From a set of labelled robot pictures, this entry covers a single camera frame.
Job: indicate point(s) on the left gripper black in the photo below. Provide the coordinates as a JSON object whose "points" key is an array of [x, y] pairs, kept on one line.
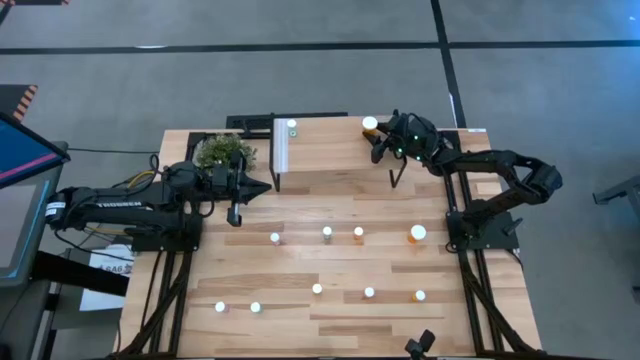
{"points": [[235, 215]]}

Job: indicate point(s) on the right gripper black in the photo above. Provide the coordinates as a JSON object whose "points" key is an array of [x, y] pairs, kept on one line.
{"points": [[436, 145]]}

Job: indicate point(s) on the large orange pill bottle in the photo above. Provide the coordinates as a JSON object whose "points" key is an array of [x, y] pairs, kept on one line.
{"points": [[418, 232], [370, 123]]}

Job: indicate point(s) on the small orange pill bottle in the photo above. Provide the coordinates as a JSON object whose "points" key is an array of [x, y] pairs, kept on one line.
{"points": [[358, 231], [317, 288], [420, 295]]}

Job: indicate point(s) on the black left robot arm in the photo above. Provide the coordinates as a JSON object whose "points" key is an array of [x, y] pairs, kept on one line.
{"points": [[125, 205]]}

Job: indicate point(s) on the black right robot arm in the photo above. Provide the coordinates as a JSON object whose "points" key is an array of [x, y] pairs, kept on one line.
{"points": [[500, 162]]}

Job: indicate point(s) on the wooden shelf with black legs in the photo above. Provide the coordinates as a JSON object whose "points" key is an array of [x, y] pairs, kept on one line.
{"points": [[330, 150]]}

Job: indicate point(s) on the artificial plant in black pot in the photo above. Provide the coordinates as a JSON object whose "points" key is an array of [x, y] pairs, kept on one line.
{"points": [[220, 147]]}

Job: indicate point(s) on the black power strip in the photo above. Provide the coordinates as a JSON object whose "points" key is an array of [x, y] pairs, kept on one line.
{"points": [[247, 122]]}

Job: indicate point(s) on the white label sticker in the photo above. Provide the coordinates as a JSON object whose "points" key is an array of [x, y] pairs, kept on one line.
{"points": [[477, 130]]}

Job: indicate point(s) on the white paper sheet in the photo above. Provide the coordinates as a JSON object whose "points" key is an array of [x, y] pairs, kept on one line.
{"points": [[107, 260]]}

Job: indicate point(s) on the black stand beam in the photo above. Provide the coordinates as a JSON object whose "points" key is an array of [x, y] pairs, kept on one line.
{"points": [[80, 274]]}

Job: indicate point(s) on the large monitor with blue screen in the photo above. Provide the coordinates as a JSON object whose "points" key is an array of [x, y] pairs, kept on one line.
{"points": [[25, 150]]}

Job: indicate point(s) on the grey metal stand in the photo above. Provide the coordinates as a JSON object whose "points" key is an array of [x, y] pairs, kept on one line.
{"points": [[617, 192]]}

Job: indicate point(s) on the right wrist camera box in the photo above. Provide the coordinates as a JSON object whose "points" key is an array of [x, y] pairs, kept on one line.
{"points": [[417, 132]]}

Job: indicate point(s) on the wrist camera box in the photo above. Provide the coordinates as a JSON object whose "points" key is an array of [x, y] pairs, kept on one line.
{"points": [[417, 132], [221, 180]]}

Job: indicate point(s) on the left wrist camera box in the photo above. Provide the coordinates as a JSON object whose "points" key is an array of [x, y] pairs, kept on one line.
{"points": [[221, 180]]}

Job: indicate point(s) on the black aluminium rig frame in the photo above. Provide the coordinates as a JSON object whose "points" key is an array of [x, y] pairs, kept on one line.
{"points": [[178, 300]]}

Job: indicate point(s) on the small black camera device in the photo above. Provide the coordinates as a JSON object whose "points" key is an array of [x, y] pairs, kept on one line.
{"points": [[419, 345]]}

